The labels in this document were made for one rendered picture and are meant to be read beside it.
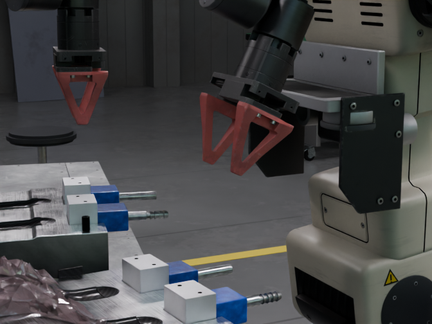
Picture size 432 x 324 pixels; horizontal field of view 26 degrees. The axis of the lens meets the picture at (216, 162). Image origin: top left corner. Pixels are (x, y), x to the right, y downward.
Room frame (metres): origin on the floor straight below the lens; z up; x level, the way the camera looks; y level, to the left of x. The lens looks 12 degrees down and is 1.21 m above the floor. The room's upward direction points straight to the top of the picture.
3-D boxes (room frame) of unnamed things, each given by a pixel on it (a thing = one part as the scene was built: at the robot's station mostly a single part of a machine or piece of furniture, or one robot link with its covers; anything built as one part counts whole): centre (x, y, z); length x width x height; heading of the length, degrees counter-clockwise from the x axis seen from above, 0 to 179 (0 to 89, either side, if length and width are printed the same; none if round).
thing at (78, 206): (1.19, 0.13, 0.89); 0.13 x 0.05 x 0.05; 102
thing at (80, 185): (1.29, 0.15, 0.89); 0.13 x 0.05 x 0.05; 103
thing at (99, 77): (1.26, 0.18, 1.05); 0.07 x 0.07 x 0.09; 13
